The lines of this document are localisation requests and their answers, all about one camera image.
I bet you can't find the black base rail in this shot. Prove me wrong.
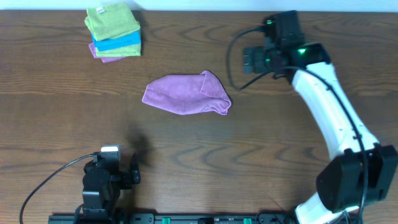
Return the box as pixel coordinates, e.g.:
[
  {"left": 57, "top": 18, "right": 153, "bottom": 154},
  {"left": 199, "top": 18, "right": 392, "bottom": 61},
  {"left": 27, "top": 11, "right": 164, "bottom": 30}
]
[{"left": 48, "top": 213, "right": 298, "bottom": 224}]

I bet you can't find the bottom purple folded cloth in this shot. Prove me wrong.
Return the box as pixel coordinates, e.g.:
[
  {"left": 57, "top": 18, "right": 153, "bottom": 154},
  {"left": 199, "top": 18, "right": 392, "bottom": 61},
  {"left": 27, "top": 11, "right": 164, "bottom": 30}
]
[{"left": 88, "top": 43, "right": 124, "bottom": 63}]

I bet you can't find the lower green folded cloth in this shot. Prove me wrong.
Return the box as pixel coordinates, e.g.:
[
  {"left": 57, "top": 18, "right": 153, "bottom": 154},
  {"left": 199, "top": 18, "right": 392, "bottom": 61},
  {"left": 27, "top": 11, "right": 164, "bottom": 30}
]
[{"left": 95, "top": 44, "right": 141, "bottom": 57}]

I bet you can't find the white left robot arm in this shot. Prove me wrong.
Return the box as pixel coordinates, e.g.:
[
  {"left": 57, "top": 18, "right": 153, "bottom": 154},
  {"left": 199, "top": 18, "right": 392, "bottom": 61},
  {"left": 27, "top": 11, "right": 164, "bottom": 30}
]
[{"left": 73, "top": 152, "right": 141, "bottom": 224}]

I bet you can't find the top green folded cloth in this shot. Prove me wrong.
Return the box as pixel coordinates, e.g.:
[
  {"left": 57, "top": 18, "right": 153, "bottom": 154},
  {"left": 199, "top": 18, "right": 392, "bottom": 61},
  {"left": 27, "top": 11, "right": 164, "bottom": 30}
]
[{"left": 84, "top": 2, "right": 141, "bottom": 41}]

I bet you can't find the green folded cloth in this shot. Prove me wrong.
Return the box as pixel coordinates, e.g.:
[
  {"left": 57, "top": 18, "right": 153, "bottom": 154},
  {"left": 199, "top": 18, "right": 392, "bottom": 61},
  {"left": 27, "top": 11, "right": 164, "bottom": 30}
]
[
  {"left": 95, "top": 44, "right": 141, "bottom": 57},
  {"left": 84, "top": 2, "right": 141, "bottom": 41}
]

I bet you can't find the purple microfiber cloth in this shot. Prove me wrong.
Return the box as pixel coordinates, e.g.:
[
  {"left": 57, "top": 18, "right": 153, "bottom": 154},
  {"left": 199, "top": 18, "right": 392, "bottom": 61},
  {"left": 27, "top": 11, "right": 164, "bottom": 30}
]
[{"left": 142, "top": 70, "right": 232, "bottom": 115}]

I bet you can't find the blue folded cloth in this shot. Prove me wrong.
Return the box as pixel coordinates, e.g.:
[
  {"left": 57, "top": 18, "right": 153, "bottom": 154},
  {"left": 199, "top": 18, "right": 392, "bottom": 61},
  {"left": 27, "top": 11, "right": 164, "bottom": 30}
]
[{"left": 91, "top": 30, "right": 141, "bottom": 52}]

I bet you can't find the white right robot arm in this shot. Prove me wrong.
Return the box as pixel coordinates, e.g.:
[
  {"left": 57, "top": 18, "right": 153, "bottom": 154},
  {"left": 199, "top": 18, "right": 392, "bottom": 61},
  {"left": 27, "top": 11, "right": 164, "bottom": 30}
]
[{"left": 243, "top": 43, "right": 397, "bottom": 223}]

